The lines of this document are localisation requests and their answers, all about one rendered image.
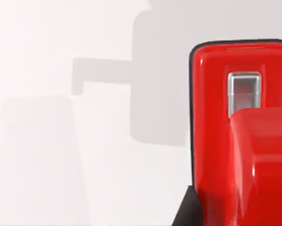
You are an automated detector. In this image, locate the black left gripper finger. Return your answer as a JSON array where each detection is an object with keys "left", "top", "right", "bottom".
[{"left": 170, "top": 185, "right": 203, "bottom": 226}]

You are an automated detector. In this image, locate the red stapler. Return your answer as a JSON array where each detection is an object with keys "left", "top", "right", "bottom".
[{"left": 189, "top": 39, "right": 282, "bottom": 226}]

